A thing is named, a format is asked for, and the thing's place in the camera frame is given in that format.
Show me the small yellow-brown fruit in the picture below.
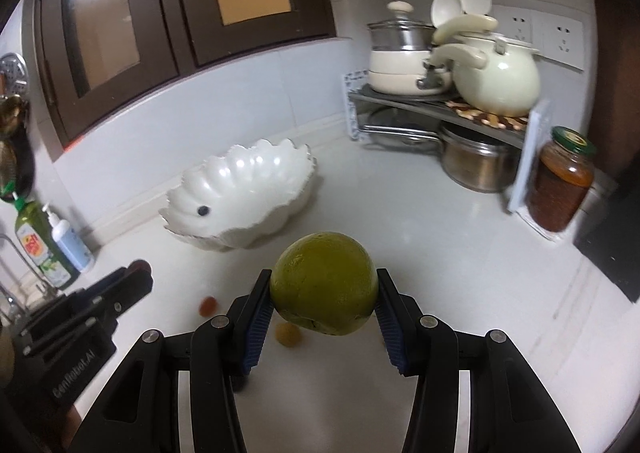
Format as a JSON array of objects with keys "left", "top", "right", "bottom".
[{"left": 274, "top": 323, "right": 304, "bottom": 348}]

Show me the green round fruit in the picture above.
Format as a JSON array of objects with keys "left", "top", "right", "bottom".
[{"left": 270, "top": 232, "right": 378, "bottom": 336}]

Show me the white blue pump bottle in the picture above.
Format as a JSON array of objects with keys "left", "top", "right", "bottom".
[{"left": 42, "top": 204, "right": 94, "bottom": 273}]

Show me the green dish soap bottle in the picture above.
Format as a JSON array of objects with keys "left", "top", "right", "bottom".
[{"left": 13, "top": 193, "right": 79, "bottom": 289}]

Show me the white scalloped ceramic bowl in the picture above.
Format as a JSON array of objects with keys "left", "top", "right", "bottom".
[{"left": 158, "top": 139, "right": 317, "bottom": 251}]

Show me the stainless steel pot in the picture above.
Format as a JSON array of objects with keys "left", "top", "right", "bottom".
[{"left": 438, "top": 122, "right": 520, "bottom": 193}]

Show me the black box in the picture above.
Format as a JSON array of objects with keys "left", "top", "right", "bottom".
[{"left": 574, "top": 184, "right": 640, "bottom": 303}]

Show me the steel pot lid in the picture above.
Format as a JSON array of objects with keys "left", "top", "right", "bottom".
[{"left": 359, "top": 106, "right": 442, "bottom": 153}]

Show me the glass jar of chili sauce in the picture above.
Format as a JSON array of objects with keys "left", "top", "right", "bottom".
[{"left": 526, "top": 126, "right": 597, "bottom": 233}]

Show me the white corner shelf rack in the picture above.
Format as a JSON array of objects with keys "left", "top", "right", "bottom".
[{"left": 343, "top": 70, "right": 551, "bottom": 212}]

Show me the cream ceramic kettle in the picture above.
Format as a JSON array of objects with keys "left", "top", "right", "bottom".
[{"left": 428, "top": 14, "right": 540, "bottom": 117}]

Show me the cream pot with glass lid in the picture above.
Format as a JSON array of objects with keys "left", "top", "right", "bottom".
[{"left": 368, "top": 1, "right": 452, "bottom": 98}]

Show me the white wall socket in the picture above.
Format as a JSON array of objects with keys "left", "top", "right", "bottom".
[{"left": 491, "top": 4, "right": 585, "bottom": 72}]

